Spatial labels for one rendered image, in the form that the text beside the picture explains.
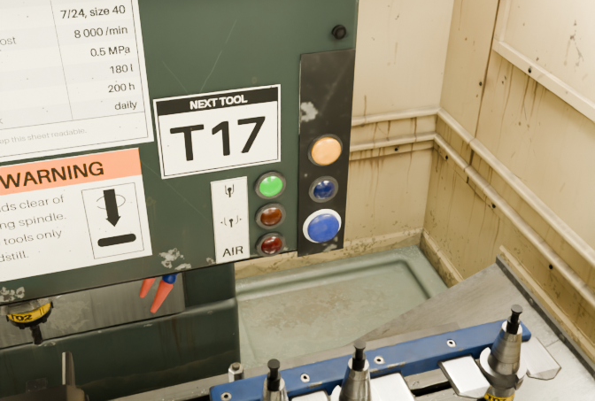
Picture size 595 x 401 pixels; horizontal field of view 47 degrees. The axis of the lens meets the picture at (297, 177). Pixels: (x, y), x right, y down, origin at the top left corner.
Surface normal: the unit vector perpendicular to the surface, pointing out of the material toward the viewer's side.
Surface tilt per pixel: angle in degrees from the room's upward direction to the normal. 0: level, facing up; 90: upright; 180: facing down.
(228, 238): 90
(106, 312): 88
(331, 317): 0
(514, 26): 90
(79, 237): 90
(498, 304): 24
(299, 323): 0
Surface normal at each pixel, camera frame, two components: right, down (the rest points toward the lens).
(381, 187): 0.30, 0.52
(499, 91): -0.95, 0.15
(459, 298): -0.38, -0.70
